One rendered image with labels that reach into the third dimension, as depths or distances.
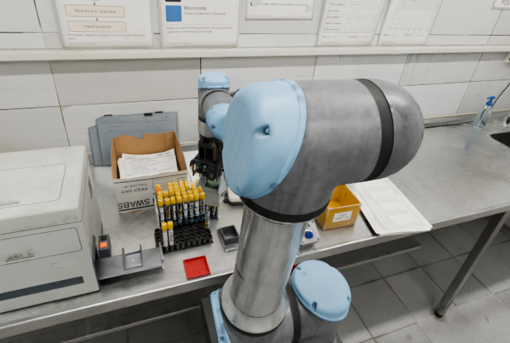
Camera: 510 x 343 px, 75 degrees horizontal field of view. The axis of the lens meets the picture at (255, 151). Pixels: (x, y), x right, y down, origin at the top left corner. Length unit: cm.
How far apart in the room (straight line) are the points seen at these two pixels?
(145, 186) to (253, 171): 90
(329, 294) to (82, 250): 58
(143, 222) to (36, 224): 41
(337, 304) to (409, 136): 39
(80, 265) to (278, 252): 63
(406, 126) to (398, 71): 152
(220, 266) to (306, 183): 75
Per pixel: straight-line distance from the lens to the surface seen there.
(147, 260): 103
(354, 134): 32
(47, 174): 96
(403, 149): 36
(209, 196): 99
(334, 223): 121
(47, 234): 89
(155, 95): 139
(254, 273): 48
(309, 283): 67
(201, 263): 106
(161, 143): 141
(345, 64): 166
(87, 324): 174
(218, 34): 135
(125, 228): 119
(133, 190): 119
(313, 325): 68
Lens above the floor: 169
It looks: 32 degrees down
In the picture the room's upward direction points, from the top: 6 degrees clockwise
